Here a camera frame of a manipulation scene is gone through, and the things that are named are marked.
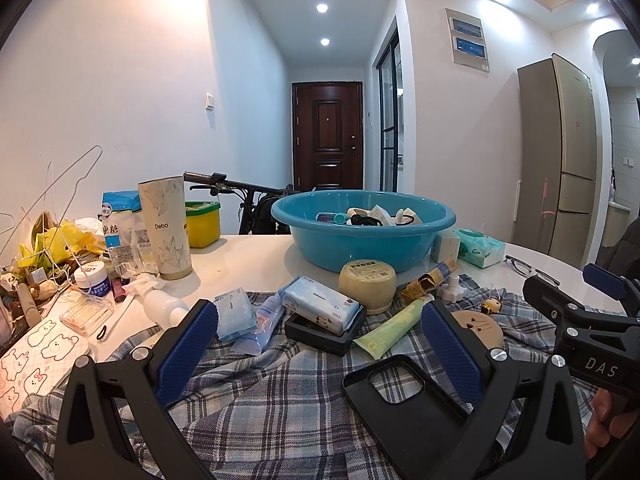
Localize white blue cream jar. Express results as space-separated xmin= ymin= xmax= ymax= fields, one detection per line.
xmin=74 ymin=260 xmax=111 ymax=298

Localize white square box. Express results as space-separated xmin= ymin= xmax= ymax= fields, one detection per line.
xmin=431 ymin=230 xmax=460 ymax=263

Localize metal wire hanger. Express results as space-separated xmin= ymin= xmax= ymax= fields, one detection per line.
xmin=1 ymin=144 xmax=104 ymax=266

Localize white floral Debo cup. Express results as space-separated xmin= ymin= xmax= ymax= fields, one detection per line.
xmin=138 ymin=177 xmax=192 ymax=281

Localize blue tissue pack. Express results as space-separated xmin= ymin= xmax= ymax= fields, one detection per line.
xmin=282 ymin=276 xmax=362 ymax=336

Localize black phone case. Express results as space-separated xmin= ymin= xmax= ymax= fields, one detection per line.
xmin=342 ymin=356 xmax=469 ymax=479

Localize white light switch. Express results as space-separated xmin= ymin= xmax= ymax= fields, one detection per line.
xmin=205 ymin=93 xmax=215 ymax=112

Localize bear print white pouch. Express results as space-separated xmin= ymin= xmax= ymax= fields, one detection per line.
xmin=0 ymin=318 xmax=90 ymax=419

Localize black rectangular tray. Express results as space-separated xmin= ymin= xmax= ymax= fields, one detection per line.
xmin=284 ymin=308 xmax=367 ymax=356

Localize yellow box green rim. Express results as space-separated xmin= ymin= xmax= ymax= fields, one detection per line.
xmin=186 ymin=202 xmax=220 ymax=248

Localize blue plastic basin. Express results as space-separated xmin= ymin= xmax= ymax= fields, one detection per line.
xmin=271 ymin=190 xmax=457 ymax=273

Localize light blue sachet pack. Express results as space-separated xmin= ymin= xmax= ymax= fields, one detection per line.
xmin=214 ymin=287 xmax=257 ymax=342

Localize dark red entrance door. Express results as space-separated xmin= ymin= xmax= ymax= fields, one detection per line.
xmin=292 ymin=81 xmax=363 ymax=192

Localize blue tube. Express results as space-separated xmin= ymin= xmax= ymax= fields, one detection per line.
xmin=231 ymin=292 xmax=284 ymax=356

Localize crumpled white tissue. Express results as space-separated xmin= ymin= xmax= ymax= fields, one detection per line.
xmin=124 ymin=273 xmax=167 ymax=298

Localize white plastic knob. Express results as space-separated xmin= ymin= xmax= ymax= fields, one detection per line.
xmin=438 ymin=275 xmax=465 ymax=302

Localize white plastic bottle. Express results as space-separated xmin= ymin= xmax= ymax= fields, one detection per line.
xmin=142 ymin=289 xmax=190 ymax=330

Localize round beige silicone case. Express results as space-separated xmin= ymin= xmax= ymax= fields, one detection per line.
xmin=452 ymin=310 xmax=503 ymax=350

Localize small doll figurine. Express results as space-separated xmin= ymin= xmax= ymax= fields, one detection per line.
xmin=480 ymin=298 xmax=502 ymax=315

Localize gold cigarette box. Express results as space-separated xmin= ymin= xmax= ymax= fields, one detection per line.
xmin=400 ymin=258 xmax=458 ymax=304

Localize bicycle handlebar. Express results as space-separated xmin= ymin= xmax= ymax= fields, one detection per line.
xmin=183 ymin=172 xmax=295 ymax=197

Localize green tissue pack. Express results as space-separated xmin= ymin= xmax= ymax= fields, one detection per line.
xmin=454 ymin=229 xmax=506 ymax=269

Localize clear plastic box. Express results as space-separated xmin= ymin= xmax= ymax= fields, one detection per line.
xmin=60 ymin=295 xmax=114 ymax=337

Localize wall electrical panel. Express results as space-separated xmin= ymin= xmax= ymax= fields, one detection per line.
xmin=445 ymin=9 xmax=490 ymax=73

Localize round yellow cream jar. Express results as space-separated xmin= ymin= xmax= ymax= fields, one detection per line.
xmin=338 ymin=259 xmax=397 ymax=315

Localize person's right hand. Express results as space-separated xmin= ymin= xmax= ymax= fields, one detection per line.
xmin=585 ymin=389 xmax=638 ymax=460

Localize green cream tube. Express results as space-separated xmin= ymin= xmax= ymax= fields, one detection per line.
xmin=355 ymin=294 xmax=434 ymax=360

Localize black frame eyeglasses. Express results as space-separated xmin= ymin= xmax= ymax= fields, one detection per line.
xmin=504 ymin=255 xmax=561 ymax=287

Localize blue white powder bag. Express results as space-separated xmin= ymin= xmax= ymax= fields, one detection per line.
xmin=99 ymin=191 xmax=148 ymax=278

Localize yellow plastic bag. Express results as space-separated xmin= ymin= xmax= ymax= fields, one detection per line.
xmin=17 ymin=221 xmax=105 ymax=269

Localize beige refrigerator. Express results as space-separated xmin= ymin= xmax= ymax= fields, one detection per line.
xmin=513 ymin=54 xmax=597 ymax=268

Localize black glass sliding door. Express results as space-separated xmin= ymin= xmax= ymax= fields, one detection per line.
xmin=375 ymin=28 xmax=404 ymax=192

